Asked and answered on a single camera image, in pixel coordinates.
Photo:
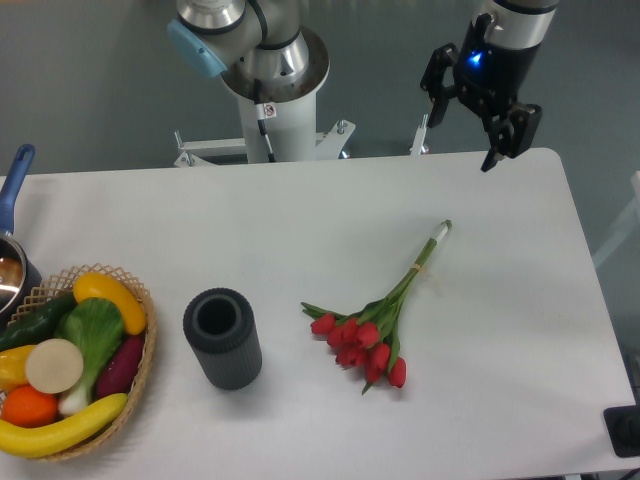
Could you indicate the black device at edge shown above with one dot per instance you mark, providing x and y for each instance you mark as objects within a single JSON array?
[{"x": 623, "y": 429}]

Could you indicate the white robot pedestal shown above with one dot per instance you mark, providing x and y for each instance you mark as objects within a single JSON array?
[{"x": 272, "y": 132}]

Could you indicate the dark green cucumber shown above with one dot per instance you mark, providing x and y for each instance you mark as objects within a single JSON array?
[{"x": 38, "y": 325}]

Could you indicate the woven wicker basket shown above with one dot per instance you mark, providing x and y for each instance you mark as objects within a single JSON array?
[{"x": 62, "y": 283}]

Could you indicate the yellow bell pepper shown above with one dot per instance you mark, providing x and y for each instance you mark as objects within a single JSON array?
[{"x": 12, "y": 367}]

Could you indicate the beige round radish slice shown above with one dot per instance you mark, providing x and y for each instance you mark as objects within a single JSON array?
[{"x": 54, "y": 366}]

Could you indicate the red tulip bouquet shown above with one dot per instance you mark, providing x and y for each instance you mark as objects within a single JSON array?
[{"x": 369, "y": 338}]

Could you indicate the orange fruit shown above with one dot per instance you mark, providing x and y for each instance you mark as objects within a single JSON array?
[{"x": 27, "y": 407}]

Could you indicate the purple eggplant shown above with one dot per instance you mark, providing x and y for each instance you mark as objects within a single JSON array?
[{"x": 119, "y": 374}]

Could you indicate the blue handled saucepan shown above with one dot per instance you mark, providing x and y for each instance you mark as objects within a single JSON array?
[{"x": 18, "y": 275}]

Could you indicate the yellow banana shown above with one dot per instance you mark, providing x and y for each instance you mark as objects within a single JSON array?
[{"x": 59, "y": 436}]

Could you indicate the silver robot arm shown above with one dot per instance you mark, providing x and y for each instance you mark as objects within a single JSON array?
[{"x": 274, "y": 66}]

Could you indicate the dark grey ribbed vase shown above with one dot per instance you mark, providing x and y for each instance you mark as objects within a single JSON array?
[{"x": 220, "y": 327}]

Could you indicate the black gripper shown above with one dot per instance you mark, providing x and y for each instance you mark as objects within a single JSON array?
[{"x": 497, "y": 52}]

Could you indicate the green bok choy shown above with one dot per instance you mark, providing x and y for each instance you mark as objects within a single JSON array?
[{"x": 95, "y": 326}]

